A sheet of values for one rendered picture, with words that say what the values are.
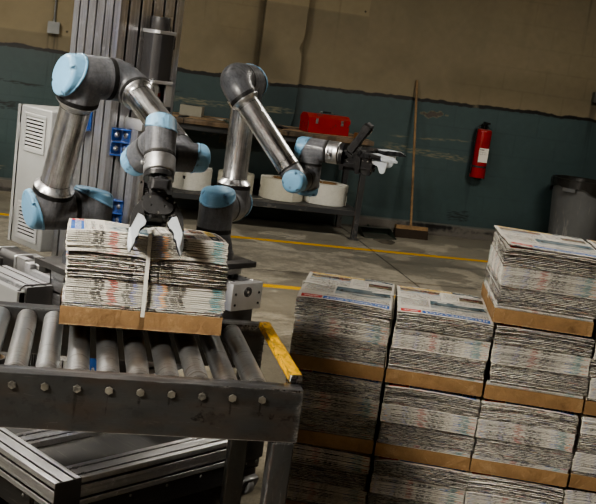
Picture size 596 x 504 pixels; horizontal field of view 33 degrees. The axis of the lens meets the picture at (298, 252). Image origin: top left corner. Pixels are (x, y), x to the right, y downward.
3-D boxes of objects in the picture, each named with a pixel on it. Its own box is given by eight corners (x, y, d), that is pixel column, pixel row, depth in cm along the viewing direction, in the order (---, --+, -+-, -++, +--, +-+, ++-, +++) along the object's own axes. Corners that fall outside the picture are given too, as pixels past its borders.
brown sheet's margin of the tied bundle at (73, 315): (122, 309, 260) (124, 293, 260) (127, 329, 232) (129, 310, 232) (59, 304, 256) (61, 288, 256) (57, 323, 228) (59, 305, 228)
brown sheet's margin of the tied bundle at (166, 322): (206, 316, 265) (208, 300, 264) (221, 335, 237) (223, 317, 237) (146, 311, 261) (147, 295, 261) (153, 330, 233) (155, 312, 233)
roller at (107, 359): (119, 322, 258) (105, 309, 256) (125, 383, 213) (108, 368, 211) (106, 335, 258) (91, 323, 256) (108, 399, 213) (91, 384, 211)
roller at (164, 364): (170, 327, 261) (158, 313, 259) (186, 388, 216) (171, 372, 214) (155, 339, 261) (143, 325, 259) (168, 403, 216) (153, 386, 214)
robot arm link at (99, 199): (117, 236, 298) (122, 191, 295) (75, 235, 290) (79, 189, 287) (100, 227, 307) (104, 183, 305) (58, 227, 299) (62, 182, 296)
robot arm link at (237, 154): (204, 221, 342) (223, 60, 332) (221, 216, 356) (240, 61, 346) (237, 227, 339) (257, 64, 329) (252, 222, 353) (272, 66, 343)
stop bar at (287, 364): (270, 329, 263) (271, 321, 263) (303, 384, 221) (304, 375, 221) (258, 328, 262) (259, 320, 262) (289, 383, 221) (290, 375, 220)
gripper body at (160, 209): (170, 232, 235) (172, 185, 240) (174, 217, 227) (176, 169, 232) (137, 229, 233) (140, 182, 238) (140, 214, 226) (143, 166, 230)
